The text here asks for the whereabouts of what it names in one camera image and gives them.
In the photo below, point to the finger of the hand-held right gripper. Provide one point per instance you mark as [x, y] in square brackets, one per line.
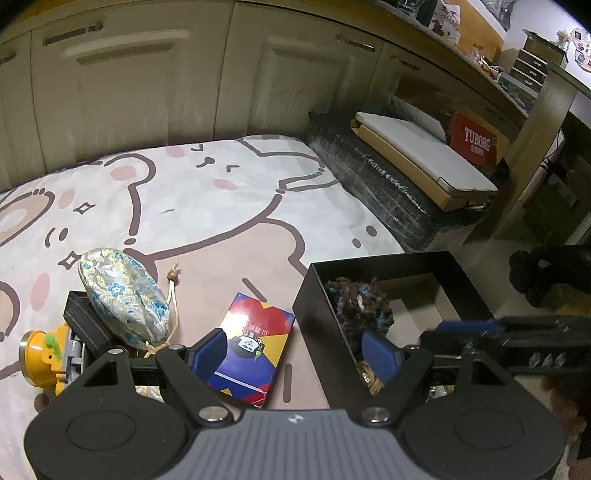
[443, 344]
[466, 326]

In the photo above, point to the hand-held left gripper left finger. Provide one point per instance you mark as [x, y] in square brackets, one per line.
[210, 355]

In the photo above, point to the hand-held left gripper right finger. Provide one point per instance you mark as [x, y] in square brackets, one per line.
[381, 357]

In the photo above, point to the brown woven ornament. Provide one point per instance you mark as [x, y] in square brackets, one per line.
[371, 381]

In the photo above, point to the colourful card box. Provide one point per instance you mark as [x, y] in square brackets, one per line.
[258, 332]

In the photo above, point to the multicolour knitted scrunchie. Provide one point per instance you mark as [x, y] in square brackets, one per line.
[364, 304]

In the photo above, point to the black cardboard box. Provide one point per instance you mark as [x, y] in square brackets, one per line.
[314, 295]

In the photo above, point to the person's right hand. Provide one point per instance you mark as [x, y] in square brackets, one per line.
[568, 401]

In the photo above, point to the black plush slipper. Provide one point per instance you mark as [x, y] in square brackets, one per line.
[531, 272]

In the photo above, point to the flat brown cardboard box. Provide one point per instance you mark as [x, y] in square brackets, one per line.
[461, 199]

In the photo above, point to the bear printed blanket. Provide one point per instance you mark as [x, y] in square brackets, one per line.
[207, 221]

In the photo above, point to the black wrapped bottle crate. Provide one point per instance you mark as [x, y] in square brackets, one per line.
[369, 194]

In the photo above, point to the beige wooden desk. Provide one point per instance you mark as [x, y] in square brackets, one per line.
[535, 152]

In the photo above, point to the red beer carton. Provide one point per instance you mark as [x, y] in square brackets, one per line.
[475, 138]

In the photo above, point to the open brown cardboard box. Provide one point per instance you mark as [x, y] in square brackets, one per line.
[425, 99]

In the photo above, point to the snack packets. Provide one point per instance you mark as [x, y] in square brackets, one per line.
[485, 67]

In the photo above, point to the cream base cabinet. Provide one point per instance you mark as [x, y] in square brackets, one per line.
[138, 101]

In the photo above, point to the small grey drawer unit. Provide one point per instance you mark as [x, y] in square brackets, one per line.
[531, 64]

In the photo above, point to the red and white paper bag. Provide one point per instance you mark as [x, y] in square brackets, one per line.
[448, 21]

